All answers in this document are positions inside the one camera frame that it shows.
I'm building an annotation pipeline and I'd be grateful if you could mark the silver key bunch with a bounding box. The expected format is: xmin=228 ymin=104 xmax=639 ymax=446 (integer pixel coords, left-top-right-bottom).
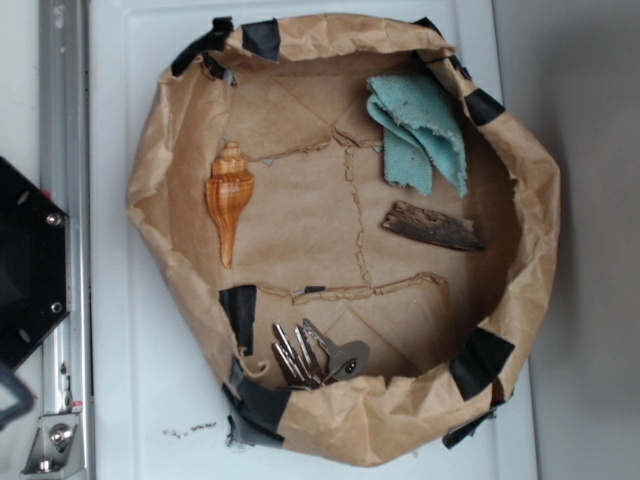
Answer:
xmin=271 ymin=319 xmax=371 ymax=391

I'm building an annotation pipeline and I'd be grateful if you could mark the aluminium frame rail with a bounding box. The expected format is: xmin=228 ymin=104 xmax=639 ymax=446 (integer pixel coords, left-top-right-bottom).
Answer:
xmin=39 ymin=1 xmax=96 ymax=479

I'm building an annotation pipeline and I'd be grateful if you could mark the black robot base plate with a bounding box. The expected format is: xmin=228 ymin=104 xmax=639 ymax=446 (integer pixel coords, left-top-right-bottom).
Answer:
xmin=0 ymin=159 xmax=69 ymax=370

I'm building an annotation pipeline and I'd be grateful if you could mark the dark wood bark piece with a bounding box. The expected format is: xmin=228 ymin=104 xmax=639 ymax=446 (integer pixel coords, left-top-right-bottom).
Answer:
xmin=382 ymin=201 xmax=485 ymax=251

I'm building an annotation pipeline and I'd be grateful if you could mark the brown paper bag bin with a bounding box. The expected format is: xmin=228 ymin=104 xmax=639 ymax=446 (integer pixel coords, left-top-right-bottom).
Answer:
xmin=127 ymin=14 xmax=560 ymax=466

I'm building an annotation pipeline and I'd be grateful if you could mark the orange spiral seashell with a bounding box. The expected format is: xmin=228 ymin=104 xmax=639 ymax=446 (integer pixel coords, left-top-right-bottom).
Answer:
xmin=206 ymin=141 xmax=255 ymax=269

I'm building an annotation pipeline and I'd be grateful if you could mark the teal folded cloth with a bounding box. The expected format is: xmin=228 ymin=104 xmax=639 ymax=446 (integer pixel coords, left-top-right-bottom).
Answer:
xmin=366 ymin=74 xmax=467 ymax=198

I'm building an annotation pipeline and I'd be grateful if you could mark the metal corner bracket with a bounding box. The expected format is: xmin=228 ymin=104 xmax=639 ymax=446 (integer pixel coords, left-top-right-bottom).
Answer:
xmin=20 ymin=413 xmax=84 ymax=479

